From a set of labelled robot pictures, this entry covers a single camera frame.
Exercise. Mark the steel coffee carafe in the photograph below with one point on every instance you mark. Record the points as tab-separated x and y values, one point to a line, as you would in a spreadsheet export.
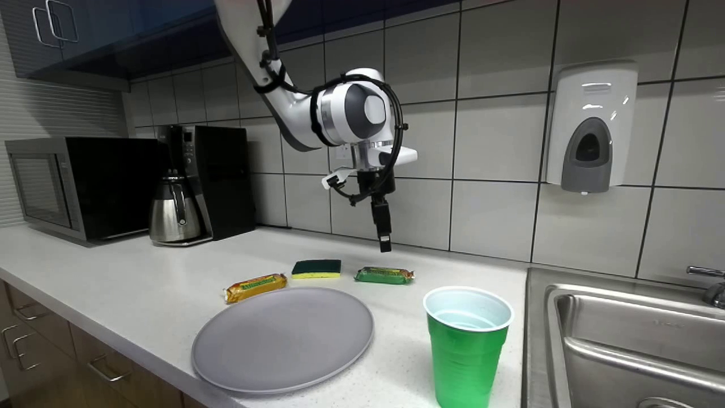
174	217

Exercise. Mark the dark blue upper cabinet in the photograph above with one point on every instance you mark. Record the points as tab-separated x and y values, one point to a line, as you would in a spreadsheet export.
76	37

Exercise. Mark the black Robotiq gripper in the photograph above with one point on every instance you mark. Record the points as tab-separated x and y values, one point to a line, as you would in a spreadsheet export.
377	184

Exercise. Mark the green candy bar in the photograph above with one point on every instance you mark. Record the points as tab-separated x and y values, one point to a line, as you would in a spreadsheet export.
387	276

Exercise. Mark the white wall soap dispenser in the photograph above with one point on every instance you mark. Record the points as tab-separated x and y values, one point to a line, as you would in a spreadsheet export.
592	99

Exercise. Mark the stainless steel sink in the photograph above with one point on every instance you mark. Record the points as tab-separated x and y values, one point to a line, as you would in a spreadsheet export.
603	318

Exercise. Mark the chrome faucet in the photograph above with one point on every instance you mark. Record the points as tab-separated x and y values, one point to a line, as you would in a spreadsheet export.
714	291

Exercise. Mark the grey round plate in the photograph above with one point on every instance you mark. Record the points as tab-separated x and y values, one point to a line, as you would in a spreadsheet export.
280	344

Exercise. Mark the black microwave oven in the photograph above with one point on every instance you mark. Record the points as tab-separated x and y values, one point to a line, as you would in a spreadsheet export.
46	190

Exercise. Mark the wooden lower cabinet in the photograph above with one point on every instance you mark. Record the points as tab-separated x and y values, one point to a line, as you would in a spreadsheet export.
46	354

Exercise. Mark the orange candy bar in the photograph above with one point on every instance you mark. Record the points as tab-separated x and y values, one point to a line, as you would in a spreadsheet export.
258	288

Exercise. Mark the black coffee maker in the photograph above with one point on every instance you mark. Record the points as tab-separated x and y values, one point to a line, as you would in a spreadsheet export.
227	173

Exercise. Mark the green plastic cup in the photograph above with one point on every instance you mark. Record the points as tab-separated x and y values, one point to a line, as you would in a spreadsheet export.
467	364

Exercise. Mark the green and yellow sponge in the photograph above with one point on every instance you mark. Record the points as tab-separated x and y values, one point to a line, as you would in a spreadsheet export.
318	267

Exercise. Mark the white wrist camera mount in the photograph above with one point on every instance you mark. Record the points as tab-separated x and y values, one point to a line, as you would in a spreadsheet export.
337	179

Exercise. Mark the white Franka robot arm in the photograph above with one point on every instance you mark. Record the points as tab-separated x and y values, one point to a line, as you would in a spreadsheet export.
296	114

